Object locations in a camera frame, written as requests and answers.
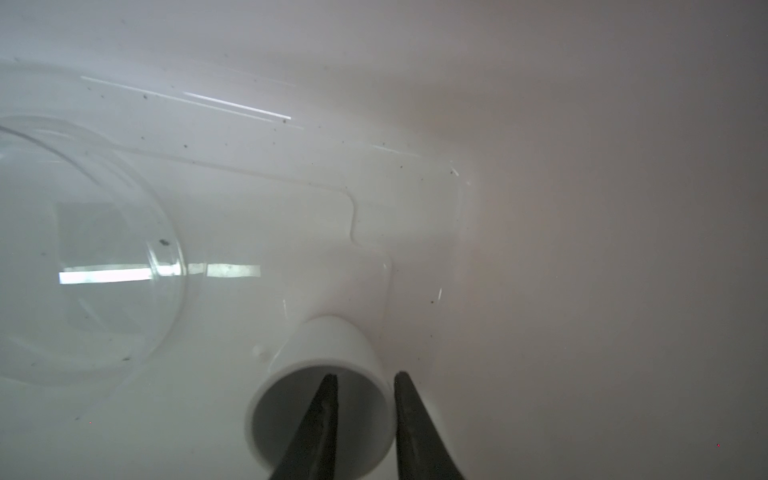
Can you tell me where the small white ceramic crucible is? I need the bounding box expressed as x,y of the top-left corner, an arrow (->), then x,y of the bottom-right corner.
245,316 -> 396,479

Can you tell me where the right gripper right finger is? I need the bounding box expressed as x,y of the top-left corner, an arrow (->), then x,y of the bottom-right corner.
394,371 -> 465,480

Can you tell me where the clear petri dish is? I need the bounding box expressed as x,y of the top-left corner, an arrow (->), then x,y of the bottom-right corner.
1,116 -> 185,386

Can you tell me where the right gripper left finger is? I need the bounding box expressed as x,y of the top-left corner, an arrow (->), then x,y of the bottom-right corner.
270,374 -> 339,480

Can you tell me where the white plastic storage bin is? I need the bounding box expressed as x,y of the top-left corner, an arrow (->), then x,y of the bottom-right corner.
1,1 -> 767,479

